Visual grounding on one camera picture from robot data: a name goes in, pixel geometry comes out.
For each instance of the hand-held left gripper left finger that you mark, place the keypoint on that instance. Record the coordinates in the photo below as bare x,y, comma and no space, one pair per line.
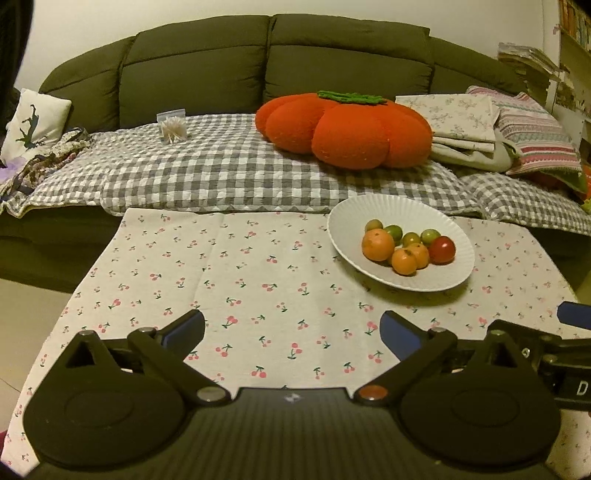
184,330

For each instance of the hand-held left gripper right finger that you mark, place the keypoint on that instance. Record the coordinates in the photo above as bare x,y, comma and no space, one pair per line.
399,332

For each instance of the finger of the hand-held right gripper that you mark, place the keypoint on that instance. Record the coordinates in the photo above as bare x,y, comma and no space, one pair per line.
568,353
575,314

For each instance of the small orange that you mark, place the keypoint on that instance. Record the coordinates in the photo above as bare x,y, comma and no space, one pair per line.
404,263
421,254

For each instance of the large orange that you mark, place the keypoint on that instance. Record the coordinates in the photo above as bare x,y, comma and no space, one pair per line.
377,244

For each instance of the red tomato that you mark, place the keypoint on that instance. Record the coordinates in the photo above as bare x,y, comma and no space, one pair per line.
443,249

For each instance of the small olive jujube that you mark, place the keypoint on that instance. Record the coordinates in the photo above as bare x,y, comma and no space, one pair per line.
411,239

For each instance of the small green jujube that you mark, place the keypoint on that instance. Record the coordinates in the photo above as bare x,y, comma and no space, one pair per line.
393,233

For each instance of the small yellow-green jujube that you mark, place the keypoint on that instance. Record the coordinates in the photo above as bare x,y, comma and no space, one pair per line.
429,236

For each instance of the small brown jujube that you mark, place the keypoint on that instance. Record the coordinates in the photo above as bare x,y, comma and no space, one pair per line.
374,225

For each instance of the white ribbed plate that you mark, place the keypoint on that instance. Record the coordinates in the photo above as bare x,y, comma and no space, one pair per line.
351,217

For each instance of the cherry print tablecloth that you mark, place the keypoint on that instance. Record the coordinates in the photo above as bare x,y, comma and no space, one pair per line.
277,277

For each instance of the red green printed bag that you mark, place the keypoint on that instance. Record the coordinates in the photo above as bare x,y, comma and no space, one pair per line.
586,177

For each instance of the grey checked blanket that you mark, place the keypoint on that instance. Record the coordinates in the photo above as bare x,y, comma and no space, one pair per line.
207,170

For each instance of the striped patterned cloth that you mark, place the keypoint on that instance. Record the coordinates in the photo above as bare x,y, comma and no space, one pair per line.
540,138

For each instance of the clear cotton swab container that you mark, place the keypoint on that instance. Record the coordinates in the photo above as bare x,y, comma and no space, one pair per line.
173,128

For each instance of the orange pumpkin cushion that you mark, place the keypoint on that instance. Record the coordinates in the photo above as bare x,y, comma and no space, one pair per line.
346,129

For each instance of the folded floral bed sheet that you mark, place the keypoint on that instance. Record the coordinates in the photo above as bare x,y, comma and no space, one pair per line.
457,120

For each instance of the dark floral cloth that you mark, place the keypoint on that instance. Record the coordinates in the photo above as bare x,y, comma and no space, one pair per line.
51,154

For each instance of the white pillow with green figure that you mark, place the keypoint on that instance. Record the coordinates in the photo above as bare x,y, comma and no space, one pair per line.
37,120

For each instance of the olive green sofa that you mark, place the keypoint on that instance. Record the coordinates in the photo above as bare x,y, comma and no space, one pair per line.
194,69

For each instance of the stack of papers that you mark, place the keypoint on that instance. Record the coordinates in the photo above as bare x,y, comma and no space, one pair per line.
526,57

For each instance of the bookshelf with books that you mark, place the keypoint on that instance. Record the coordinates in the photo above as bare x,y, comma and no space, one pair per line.
575,27

